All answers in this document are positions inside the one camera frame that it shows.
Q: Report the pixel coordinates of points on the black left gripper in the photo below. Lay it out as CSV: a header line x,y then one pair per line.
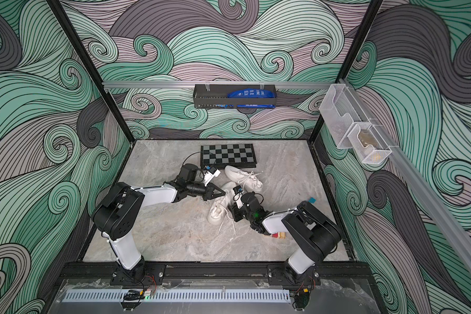
x,y
210,196

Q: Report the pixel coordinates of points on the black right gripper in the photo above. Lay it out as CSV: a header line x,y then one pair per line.
x,y
237,211

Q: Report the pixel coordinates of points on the white knit shoe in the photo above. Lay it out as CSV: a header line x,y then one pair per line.
x,y
249,181
220,209

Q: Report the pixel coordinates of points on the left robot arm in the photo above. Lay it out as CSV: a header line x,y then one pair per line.
x,y
118,211

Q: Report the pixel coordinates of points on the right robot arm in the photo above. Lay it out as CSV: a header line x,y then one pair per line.
x,y
315,234

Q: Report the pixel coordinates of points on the black grey chessboard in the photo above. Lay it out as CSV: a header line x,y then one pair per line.
x,y
241,156

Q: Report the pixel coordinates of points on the red yellow matchbox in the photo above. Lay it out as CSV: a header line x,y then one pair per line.
x,y
279,235

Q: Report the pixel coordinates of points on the blue oval object in tray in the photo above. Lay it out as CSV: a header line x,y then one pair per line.
x,y
251,93

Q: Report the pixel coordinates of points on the clear plastic bin large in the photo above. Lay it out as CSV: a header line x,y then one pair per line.
x,y
341,111

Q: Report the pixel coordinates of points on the clear plastic bin small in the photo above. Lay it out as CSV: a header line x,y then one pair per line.
x,y
368,144

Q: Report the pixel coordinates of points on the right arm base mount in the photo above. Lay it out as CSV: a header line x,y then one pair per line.
x,y
282,274

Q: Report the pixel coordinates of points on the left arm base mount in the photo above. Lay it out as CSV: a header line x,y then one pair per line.
x,y
144,273

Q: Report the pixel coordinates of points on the black wall tray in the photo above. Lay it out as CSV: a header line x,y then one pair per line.
x,y
215,97

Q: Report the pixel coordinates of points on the aluminium rail back wall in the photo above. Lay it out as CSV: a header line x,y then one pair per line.
x,y
162,84

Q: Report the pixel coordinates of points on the white slotted cable duct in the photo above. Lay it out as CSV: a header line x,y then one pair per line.
x,y
182,296

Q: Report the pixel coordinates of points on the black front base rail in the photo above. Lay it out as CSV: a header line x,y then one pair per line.
x,y
180,270

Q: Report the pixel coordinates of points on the black corner frame post right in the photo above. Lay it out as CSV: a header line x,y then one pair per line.
x,y
357,19

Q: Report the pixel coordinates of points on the black corner frame post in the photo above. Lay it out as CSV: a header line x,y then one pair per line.
x,y
357,19
79,48

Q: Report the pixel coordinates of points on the black corner frame post left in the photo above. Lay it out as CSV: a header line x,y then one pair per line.
x,y
79,48

